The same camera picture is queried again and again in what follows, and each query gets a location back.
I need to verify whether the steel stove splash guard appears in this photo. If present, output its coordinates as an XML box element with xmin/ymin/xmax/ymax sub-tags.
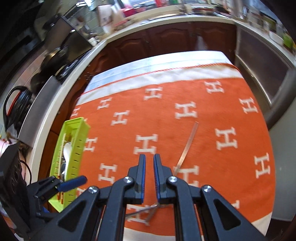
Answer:
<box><xmin>18</xmin><ymin>76</ymin><xmax>61</xmax><ymax>148</ymax></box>

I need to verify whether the black wok pan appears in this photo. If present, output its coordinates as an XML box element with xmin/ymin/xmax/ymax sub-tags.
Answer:
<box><xmin>40</xmin><ymin>29</ymin><xmax>77</xmax><ymax>72</ymax></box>

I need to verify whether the steel dishwasher front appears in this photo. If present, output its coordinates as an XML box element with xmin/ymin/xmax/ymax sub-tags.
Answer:
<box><xmin>235</xmin><ymin>23</ymin><xmax>295</xmax><ymax>129</ymax></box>

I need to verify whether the twisted steel fork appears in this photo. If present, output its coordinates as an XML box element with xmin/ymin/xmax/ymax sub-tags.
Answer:
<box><xmin>125</xmin><ymin>203</ymin><xmax>160</xmax><ymax>223</ymax></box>

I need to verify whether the orange H-pattern blanket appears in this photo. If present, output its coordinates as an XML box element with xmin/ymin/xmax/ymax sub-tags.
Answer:
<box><xmin>71</xmin><ymin>62</ymin><xmax>275</xmax><ymax>240</ymax></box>

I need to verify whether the green plastic utensil tray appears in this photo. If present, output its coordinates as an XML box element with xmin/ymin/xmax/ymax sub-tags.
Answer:
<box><xmin>49</xmin><ymin>116</ymin><xmax>91</xmax><ymax>213</ymax></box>

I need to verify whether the steel drinking straw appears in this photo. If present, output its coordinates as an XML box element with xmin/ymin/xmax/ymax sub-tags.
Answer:
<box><xmin>173</xmin><ymin>121</ymin><xmax>199</xmax><ymax>176</ymax></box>

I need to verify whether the white ceramic soup spoon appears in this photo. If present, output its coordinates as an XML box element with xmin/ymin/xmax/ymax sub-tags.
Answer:
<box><xmin>61</xmin><ymin>142</ymin><xmax>72</xmax><ymax>181</ymax></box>

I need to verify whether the black red pressure cooker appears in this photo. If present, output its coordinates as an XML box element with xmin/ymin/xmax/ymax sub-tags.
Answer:
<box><xmin>3</xmin><ymin>86</ymin><xmax>33</xmax><ymax>133</ymax></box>

